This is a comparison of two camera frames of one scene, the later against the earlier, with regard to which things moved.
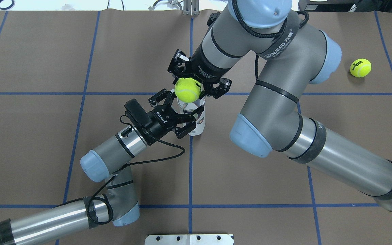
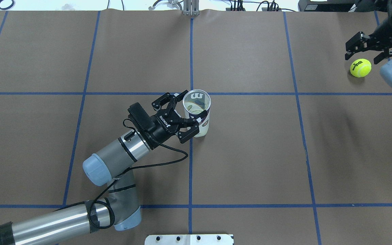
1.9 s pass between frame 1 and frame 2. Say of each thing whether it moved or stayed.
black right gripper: moved
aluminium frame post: stayed
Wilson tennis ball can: moved
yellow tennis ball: moved
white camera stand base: stayed
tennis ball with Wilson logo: stayed
